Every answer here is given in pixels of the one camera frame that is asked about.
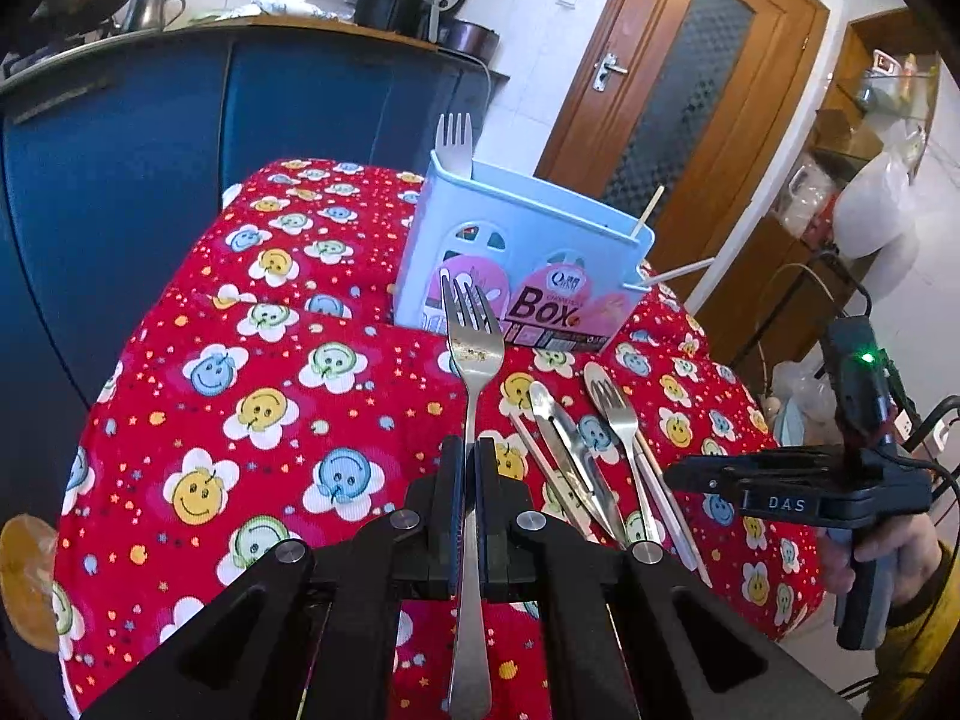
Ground red smiley flower tablecloth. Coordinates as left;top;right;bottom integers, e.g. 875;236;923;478
52;157;826;720

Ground person's right forearm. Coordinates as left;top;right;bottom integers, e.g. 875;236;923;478
874;540;960;691

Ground metal door handle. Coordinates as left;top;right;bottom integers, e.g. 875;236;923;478
591;52;629;93

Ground white plastic bag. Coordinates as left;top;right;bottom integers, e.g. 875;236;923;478
832;127;931;297

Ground light blue utensil box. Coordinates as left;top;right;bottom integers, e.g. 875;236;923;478
394;150;655;355

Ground orange round object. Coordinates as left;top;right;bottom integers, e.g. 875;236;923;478
0;514;61;653

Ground steel knife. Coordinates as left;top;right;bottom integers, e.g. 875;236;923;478
529;381;627;548

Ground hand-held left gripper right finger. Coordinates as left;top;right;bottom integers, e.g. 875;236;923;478
472;435;863;720

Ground wooden door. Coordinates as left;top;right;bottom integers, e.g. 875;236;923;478
536;0;830;256

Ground white plastic fork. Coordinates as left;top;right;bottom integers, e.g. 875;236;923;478
435;112;475;181

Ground person's right hand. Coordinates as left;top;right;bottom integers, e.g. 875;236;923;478
892;519;944;610

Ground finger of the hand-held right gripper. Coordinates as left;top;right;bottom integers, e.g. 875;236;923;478
666;447;852;500

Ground clear plastic bag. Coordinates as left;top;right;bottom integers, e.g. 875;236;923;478
761;360;835;451

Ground steel fork white handle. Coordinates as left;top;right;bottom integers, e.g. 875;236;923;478
600;386;712;587

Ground white power cable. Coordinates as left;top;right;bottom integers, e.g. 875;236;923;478
450;49;494;121

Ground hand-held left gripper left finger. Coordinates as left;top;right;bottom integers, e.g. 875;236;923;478
79;435;470;720

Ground steel kettle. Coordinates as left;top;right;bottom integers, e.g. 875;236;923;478
124;0;187;32

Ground black rice cooker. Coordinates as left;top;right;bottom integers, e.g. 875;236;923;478
427;0;502;57

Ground black cable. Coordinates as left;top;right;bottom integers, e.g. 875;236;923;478
772;249;960;511

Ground blue kitchen counter cabinets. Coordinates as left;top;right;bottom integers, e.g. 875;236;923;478
0;19;511;691

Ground wooden storage shelf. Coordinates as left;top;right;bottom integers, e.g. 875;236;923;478
731;7;942;368

